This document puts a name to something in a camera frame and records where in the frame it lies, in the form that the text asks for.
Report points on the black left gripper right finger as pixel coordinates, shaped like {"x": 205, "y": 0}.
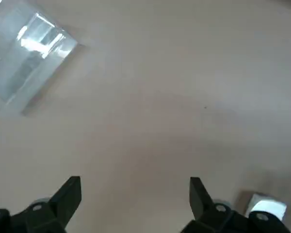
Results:
{"x": 215, "y": 221}

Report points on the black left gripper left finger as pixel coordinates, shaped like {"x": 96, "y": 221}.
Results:
{"x": 51, "y": 216}

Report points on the white box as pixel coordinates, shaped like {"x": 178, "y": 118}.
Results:
{"x": 269, "y": 205}

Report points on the clear plastic stepped holder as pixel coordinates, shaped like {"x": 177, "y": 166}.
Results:
{"x": 26, "y": 60}

